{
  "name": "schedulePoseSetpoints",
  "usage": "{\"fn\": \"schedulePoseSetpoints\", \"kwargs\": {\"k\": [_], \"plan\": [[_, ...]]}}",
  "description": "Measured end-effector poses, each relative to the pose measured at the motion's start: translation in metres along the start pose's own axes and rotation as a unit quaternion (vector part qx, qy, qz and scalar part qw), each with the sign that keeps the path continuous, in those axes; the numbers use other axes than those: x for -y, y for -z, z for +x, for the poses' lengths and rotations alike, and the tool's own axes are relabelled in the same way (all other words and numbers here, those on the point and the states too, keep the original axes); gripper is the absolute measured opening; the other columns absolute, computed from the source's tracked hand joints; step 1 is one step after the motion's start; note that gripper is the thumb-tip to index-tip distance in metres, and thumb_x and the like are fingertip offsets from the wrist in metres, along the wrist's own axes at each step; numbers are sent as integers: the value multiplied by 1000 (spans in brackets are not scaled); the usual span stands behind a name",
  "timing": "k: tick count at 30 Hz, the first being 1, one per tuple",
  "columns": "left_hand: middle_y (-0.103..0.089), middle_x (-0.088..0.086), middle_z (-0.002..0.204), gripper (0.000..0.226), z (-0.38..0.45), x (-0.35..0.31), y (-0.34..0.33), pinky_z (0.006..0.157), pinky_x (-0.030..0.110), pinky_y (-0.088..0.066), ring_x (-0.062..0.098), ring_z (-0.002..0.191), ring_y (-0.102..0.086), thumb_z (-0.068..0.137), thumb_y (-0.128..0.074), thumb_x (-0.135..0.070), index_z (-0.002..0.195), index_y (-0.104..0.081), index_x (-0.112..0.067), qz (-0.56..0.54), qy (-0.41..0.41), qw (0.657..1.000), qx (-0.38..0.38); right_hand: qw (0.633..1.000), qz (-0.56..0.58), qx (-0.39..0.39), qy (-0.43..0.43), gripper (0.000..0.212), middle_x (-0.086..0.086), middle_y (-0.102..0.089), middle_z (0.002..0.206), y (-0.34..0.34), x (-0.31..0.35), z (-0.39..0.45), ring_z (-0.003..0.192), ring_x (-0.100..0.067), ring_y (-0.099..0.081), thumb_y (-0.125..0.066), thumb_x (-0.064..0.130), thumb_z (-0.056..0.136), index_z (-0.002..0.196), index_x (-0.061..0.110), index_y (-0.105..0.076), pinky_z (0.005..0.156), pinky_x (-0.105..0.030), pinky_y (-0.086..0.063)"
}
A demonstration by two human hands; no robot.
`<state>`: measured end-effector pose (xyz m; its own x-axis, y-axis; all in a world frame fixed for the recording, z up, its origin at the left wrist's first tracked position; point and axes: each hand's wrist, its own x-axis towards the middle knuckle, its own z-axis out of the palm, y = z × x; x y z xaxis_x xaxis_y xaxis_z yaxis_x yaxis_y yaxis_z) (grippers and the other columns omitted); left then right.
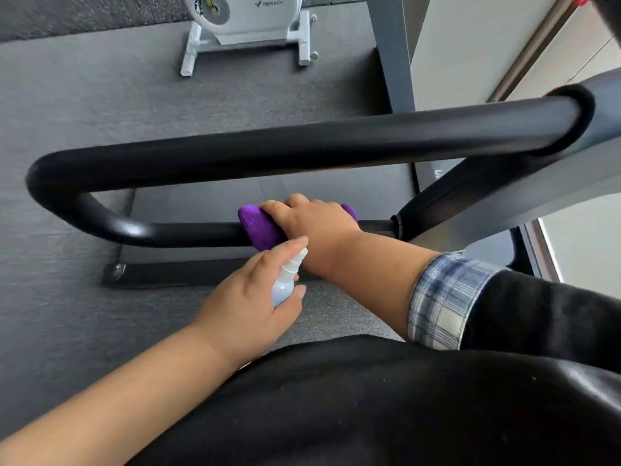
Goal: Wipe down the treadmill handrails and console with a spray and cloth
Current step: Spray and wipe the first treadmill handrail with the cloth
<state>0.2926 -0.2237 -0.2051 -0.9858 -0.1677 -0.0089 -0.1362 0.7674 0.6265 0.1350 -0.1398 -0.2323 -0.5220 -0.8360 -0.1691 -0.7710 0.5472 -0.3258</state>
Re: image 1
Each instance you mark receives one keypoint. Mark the person's left hand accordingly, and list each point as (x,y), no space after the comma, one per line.
(237,310)

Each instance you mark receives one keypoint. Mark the person's right hand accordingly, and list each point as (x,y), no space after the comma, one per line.
(320,232)

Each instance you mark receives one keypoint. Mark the person's left thumb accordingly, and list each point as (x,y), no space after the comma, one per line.
(292,300)

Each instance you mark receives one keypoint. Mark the white spray bottle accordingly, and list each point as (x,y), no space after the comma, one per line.
(284,286)

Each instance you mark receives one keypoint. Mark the purple cleaning cloth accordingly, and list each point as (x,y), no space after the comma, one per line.
(259,230)

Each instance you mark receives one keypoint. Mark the person's left forearm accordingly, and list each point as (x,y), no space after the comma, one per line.
(121,393)

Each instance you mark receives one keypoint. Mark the person's right forearm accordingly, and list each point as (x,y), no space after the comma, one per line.
(378,276)

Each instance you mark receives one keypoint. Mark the black machine base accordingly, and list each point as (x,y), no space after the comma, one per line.
(194,274)

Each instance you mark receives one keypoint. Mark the person's black jacket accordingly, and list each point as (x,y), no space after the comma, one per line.
(388,407)

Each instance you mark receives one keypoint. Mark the plaid shirt cuff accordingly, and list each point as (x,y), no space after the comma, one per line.
(446,300)

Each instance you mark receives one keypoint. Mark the white exercise bike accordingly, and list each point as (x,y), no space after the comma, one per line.
(252,19)

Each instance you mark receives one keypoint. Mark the black machine console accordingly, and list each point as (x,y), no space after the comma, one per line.
(609,14)

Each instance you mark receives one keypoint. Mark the grey metal post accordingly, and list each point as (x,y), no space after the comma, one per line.
(390,53)

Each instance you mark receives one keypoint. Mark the brown window frame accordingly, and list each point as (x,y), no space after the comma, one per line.
(531,48)

